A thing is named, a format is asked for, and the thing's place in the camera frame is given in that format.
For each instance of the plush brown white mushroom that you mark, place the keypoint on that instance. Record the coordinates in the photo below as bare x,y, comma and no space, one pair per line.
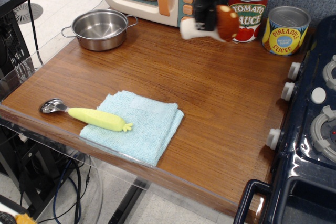
226,26

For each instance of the light blue folded rag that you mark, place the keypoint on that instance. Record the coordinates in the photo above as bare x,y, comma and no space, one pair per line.
154,125

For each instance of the tomato sauce can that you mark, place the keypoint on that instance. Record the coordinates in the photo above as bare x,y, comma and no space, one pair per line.
250,14

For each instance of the pineapple slices can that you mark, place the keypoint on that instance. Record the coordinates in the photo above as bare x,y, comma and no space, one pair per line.
285,31

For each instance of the white stove knob rear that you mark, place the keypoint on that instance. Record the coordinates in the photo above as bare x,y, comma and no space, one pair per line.
294,70

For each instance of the white stove knob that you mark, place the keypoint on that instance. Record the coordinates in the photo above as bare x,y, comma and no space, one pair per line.
273,138
287,91
294,70

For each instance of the small steel pot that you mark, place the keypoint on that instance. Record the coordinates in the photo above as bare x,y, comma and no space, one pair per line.
102,29

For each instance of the white stove knob middle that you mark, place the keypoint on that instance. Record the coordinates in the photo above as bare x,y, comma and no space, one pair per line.
287,91

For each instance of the white stove knob front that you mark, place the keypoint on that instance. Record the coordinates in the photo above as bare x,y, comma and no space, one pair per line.
273,138

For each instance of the round floor vent grate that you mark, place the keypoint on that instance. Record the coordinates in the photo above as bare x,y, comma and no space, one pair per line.
23,11

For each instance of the dark blue toy stove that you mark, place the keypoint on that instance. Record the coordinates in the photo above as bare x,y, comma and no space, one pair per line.
302,189

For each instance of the clear acrylic table guard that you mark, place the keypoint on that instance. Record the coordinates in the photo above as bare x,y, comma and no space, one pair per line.
210,81

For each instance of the yellow corn handled spoon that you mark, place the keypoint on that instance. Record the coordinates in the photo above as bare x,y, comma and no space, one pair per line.
94,117

